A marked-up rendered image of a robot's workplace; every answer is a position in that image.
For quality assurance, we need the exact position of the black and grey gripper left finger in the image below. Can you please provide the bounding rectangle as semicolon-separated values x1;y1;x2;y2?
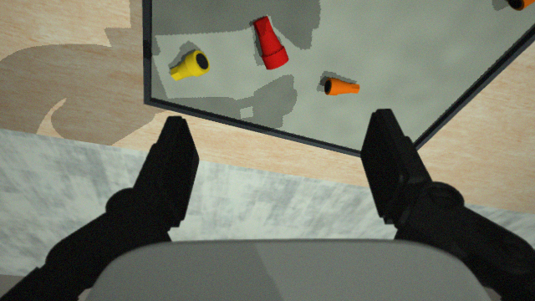
0;115;199;301

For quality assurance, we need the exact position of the yellow wire connector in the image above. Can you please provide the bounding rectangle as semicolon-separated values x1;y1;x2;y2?
171;50;210;81

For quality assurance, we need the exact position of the red wire connector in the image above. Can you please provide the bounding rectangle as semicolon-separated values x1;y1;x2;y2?
253;18;289;69

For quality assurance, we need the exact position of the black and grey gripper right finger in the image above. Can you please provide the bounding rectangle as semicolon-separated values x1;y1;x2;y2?
360;109;535;301

